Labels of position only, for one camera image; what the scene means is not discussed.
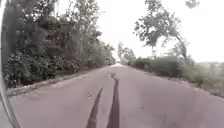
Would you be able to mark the distant trees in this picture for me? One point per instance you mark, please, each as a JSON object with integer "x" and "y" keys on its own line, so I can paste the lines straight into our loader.
{"x": 125, "y": 53}

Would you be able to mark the pale kerb strip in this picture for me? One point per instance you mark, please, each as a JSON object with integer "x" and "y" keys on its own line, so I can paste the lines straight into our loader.
{"x": 40, "y": 85}

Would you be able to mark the grey asphalt road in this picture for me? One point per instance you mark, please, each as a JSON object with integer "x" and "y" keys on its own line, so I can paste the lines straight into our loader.
{"x": 143, "y": 100}

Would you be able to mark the tall tree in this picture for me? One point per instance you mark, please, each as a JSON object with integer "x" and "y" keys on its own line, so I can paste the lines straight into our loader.
{"x": 163, "y": 26}

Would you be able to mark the wood of trees and bushes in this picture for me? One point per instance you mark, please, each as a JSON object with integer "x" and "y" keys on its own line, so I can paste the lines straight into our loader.
{"x": 50, "y": 43}

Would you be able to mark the row of bushes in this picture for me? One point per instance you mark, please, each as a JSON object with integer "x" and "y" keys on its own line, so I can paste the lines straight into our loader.
{"x": 180, "y": 68}

